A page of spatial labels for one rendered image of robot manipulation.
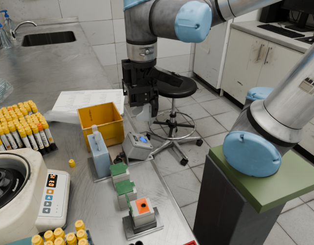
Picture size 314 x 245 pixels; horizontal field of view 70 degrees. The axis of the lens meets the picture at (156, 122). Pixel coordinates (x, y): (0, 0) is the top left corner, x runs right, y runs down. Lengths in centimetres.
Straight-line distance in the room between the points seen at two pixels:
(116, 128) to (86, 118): 15
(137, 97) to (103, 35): 226
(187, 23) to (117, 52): 246
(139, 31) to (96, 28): 227
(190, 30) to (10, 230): 53
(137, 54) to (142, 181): 36
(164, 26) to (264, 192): 48
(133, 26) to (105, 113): 42
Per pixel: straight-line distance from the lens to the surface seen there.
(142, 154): 71
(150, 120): 65
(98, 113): 87
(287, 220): 184
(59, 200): 64
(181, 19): 47
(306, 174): 78
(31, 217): 59
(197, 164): 197
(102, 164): 66
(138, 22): 52
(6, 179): 64
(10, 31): 227
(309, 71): 43
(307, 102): 45
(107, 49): 287
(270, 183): 70
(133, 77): 58
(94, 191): 68
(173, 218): 61
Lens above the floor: 140
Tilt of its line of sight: 36 degrees down
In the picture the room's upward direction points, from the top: straight up
